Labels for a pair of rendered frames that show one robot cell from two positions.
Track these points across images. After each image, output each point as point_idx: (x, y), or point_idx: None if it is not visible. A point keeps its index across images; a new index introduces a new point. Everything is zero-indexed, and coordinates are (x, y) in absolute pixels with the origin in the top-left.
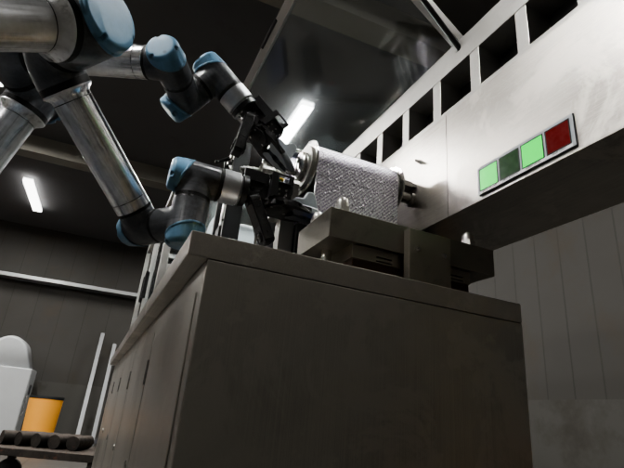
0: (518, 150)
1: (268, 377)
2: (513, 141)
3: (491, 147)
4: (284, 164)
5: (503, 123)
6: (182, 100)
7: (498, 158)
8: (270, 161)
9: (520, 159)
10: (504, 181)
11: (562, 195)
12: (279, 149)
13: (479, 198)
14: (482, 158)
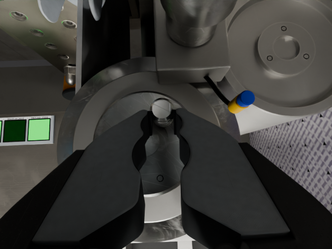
0: (2, 139)
1: None
2: (10, 152)
3: (35, 159)
4: (133, 119)
5: (18, 177)
6: None
7: (25, 142)
8: (225, 158)
9: (3, 130)
10: (21, 116)
11: None
12: (60, 168)
13: (56, 114)
14: (48, 153)
